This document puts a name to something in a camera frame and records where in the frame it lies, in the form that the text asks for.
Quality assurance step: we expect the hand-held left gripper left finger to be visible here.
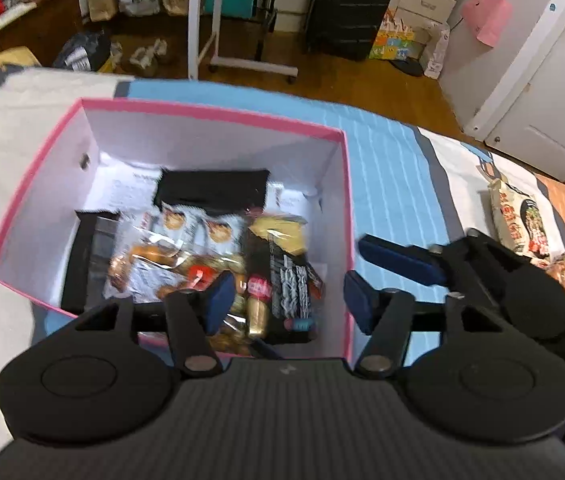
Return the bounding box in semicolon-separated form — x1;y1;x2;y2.
75;272;236;376

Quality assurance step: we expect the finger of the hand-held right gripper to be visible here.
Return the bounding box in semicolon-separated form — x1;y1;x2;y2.
359;230;508;293

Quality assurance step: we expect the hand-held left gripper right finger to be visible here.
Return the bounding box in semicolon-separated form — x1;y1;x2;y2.
343;271;508;377

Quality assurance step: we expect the pink and gold snack packet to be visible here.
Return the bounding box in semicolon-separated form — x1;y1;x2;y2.
242;272;273;341

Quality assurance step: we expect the black packet with white print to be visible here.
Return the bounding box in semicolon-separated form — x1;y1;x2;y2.
245;240;326;343

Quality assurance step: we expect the white snack packet brown print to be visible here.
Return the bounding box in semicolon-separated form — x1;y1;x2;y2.
155;202;203;246
202;212;243;256

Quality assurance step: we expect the yellow snack packet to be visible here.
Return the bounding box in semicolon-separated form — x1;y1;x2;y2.
247;214;308;256

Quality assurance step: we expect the black snack packet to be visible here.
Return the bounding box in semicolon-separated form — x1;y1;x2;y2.
60;209;120;313
154;167;270;211

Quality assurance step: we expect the pink cardboard box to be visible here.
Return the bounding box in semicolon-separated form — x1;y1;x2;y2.
0;97;356;363

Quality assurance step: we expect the cream noodle packet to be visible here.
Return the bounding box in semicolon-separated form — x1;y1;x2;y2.
487;177;553;261

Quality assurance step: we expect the white printed paper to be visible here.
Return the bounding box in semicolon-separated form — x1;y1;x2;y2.
95;162;160;211

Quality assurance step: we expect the black slipper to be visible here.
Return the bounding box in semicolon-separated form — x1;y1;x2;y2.
393;57;426;78

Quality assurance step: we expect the white door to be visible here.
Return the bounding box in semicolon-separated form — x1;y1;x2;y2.
483;0;565;183

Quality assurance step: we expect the white paper bag with print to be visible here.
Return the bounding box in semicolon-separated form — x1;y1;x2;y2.
420;22;451;80

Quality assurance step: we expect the colourful printed box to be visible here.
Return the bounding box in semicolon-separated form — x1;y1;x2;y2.
369;7;431;61

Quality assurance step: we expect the black suitcase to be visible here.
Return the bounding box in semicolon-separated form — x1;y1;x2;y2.
305;0;397;61

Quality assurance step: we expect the beige slipper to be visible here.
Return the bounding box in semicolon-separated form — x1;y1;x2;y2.
150;37;173;63
127;45;156;68

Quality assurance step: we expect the pink hanging bag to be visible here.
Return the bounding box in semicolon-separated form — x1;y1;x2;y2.
461;0;513;47

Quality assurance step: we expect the rolling side table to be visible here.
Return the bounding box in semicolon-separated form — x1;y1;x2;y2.
187;0;299;83

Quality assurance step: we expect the dark plastic bag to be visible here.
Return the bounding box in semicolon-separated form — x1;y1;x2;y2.
52;30;113;73

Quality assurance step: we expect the low wooden cabinet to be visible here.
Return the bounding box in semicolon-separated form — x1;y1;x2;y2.
0;0;86;68

